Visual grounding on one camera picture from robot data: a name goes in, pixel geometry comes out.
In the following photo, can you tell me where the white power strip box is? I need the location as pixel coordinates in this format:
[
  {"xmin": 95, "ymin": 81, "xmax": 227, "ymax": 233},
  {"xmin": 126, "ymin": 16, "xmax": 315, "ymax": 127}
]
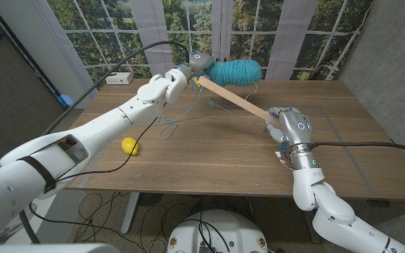
[{"xmin": 104, "ymin": 72, "xmax": 134, "ymax": 86}]

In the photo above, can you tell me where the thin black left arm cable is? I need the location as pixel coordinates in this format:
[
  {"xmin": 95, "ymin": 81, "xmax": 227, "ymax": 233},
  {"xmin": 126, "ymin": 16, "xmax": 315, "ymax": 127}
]
[{"xmin": 54, "ymin": 115, "xmax": 160, "ymax": 183}]

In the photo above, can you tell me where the black floor cable tangle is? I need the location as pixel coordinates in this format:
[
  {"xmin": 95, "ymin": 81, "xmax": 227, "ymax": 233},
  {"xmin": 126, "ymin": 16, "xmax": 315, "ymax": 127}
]
[{"xmin": 30, "ymin": 191, "xmax": 203, "ymax": 253}]

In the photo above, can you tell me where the wooden clip hanger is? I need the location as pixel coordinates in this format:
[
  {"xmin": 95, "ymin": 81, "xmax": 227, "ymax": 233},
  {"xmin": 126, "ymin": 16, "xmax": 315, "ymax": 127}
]
[{"xmin": 197, "ymin": 75, "xmax": 283, "ymax": 133}]

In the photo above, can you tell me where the colourful printed floor mat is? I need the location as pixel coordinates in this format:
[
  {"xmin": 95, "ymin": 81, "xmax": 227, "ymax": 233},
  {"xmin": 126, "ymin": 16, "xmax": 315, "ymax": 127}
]
[{"xmin": 0, "ymin": 207, "xmax": 38, "ymax": 245}]

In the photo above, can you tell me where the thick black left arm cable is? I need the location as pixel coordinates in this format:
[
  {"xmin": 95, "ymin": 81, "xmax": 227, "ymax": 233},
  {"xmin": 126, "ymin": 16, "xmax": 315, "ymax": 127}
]
[{"xmin": 42, "ymin": 40, "xmax": 191, "ymax": 136}]

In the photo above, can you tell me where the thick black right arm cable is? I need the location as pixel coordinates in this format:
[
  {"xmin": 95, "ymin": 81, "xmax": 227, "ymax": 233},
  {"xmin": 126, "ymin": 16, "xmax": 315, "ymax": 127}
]
[{"xmin": 309, "ymin": 141, "xmax": 405, "ymax": 155}]

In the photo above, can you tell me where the dark round floor object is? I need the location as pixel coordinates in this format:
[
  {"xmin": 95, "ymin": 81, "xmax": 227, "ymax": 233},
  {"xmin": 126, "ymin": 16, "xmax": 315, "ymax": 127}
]
[{"xmin": 139, "ymin": 192, "xmax": 164, "ymax": 207}]

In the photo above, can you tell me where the printed window forest backdrop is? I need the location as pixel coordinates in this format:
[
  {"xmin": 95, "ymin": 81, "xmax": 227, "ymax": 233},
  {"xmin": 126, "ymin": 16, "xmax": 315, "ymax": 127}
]
[{"xmin": 46, "ymin": 0, "xmax": 375, "ymax": 91}]

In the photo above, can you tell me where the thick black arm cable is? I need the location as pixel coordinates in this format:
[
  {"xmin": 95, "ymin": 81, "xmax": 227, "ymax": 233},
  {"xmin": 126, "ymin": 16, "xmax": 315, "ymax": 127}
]
[
  {"xmin": 42, "ymin": 40, "xmax": 191, "ymax": 136},
  {"xmin": 309, "ymin": 141, "xmax": 405, "ymax": 155}
]

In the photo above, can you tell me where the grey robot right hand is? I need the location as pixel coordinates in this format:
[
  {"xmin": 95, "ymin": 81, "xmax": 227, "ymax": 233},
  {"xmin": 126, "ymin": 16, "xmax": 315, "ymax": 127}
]
[{"xmin": 264, "ymin": 107, "xmax": 313, "ymax": 145}]

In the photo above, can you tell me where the blue plastic floor object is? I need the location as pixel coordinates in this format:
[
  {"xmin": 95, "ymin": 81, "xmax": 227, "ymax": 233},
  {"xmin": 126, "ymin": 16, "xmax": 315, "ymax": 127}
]
[{"xmin": 56, "ymin": 93, "xmax": 75, "ymax": 107}]

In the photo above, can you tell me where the grey table leg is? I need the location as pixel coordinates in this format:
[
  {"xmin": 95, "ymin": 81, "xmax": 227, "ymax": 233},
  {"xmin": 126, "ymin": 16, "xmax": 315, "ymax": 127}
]
[{"xmin": 120, "ymin": 192, "xmax": 141, "ymax": 235}]

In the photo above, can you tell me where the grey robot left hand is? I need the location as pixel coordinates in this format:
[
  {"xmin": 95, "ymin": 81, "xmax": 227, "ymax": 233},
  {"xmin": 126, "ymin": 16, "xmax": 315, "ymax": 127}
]
[{"xmin": 187, "ymin": 51, "xmax": 214, "ymax": 80}]

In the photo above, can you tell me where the teal yarn skein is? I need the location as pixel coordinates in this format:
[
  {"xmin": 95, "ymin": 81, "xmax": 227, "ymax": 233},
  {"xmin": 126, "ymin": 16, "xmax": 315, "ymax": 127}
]
[{"xmin": 138, "ymin": 58, "xmax": 262, "ymax": 141}]

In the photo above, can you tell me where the yellow toy lemon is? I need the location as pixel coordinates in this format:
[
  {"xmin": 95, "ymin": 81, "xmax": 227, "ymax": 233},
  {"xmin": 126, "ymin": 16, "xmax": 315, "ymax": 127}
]
[{"xmin": 121, "ymin": 136, "xmax": 140, "ymax": 156}]

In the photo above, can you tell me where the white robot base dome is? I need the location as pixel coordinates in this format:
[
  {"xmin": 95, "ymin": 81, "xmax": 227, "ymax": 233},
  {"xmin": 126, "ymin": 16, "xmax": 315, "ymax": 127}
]
[{"xmin": 167, "ymin": 209, "xmax": 269, "ymax": 253}]

